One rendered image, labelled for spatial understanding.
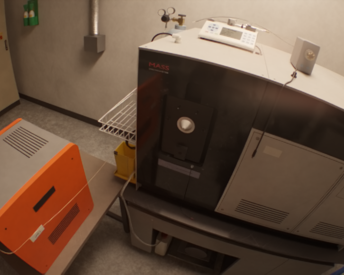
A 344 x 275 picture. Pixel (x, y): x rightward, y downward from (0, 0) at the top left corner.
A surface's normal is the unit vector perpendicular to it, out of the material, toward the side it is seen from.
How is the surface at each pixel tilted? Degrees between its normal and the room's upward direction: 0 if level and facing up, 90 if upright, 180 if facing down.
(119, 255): 0
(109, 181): 0
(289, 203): 90
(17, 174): 0
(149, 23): 90
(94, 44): 90
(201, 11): 90
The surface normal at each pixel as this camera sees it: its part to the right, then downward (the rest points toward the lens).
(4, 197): 0.11, -0.78
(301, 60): -0.36, 0.55
